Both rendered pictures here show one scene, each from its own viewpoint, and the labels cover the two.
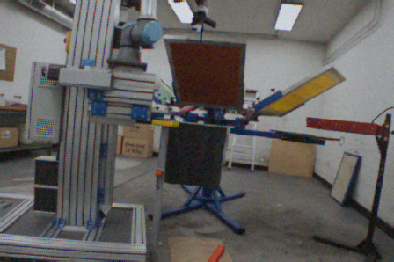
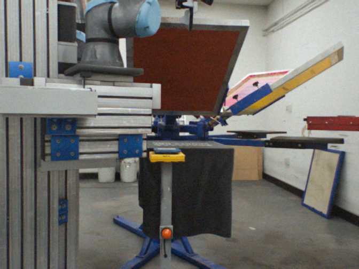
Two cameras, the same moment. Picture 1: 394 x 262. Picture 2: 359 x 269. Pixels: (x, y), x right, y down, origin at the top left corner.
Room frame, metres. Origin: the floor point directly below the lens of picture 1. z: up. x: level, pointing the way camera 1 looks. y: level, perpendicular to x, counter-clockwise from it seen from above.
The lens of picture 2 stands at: (0.29, 0.54, 1.10)
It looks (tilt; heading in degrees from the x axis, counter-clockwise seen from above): 3 degrees down; 345
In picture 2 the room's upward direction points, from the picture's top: 1 degrees clockwise
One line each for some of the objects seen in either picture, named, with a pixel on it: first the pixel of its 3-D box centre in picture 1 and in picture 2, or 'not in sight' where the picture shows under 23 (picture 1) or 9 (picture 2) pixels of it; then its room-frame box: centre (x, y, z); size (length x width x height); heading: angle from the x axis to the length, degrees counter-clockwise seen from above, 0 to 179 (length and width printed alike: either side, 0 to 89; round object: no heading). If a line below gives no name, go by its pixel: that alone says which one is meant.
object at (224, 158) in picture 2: (190, 156); (186, 193); (1.94, 0.04, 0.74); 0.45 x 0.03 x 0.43; 81
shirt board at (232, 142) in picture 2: (268, 134); (245, 141); (2.86, -0.68, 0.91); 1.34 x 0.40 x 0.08; 51
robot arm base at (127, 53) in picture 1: (128, 55); (102, 55); (1.64, 0.45, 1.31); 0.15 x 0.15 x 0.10
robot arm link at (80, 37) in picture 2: not in sight; (71, 44); (2.12, 0.56, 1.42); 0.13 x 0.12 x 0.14; 78
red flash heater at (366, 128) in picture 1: (346, 127); (358, 123); (2.39, -1.27, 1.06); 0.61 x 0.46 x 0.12; 51
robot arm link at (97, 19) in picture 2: (132, 35); (104, 21); (1.63, 0.45, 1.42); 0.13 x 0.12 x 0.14; 52
